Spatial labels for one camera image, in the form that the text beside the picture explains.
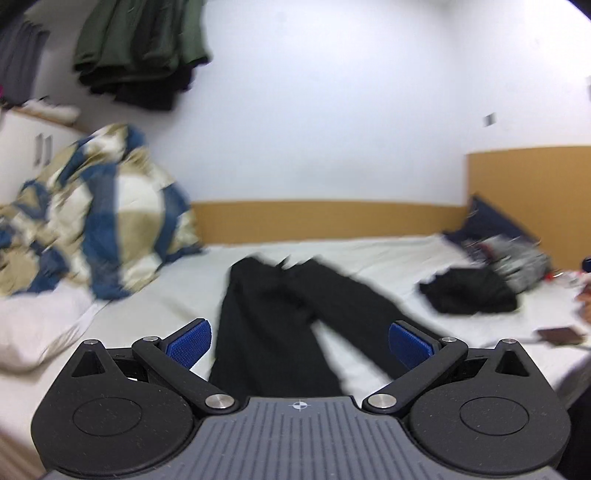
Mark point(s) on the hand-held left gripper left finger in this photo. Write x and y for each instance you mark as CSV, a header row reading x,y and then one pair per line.
x,y
191,344

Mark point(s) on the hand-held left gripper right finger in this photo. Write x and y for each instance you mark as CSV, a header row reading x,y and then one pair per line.
x,y
406,344

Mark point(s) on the black pants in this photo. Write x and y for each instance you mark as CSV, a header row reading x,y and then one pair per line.
x,y
263,332

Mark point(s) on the green hanging clothes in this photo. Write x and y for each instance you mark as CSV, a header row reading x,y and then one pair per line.
x,y
138,37

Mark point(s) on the grey hanging clothes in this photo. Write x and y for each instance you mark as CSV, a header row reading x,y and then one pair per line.
x,y
21,60

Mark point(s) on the crumpled black garment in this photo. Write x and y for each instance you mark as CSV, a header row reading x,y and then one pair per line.
x,y
466,290

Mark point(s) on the grey red patterned cloth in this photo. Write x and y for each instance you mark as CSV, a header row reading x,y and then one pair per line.
x,y
517,261

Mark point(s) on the dark blue pillow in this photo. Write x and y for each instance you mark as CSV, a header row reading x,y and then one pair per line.
x,y
489,221

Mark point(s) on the brown wallet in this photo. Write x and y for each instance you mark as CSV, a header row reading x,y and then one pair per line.
x,y
558,334

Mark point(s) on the white pillow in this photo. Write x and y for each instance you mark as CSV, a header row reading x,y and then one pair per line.
x,y
37,323

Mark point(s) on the blue beige checked duvet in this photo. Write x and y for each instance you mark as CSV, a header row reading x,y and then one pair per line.
x,y
134,198

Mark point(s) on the black hanging garment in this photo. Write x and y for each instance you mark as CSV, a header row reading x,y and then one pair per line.
x,y
152,92

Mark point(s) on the white cabinet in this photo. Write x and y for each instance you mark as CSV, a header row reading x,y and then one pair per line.
x,y
23,152

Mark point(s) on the white cloth bundle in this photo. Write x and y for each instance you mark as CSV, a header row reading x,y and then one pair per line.
x,y
51,110

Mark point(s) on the wall socket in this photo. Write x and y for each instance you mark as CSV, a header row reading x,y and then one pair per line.
x,y
489,119

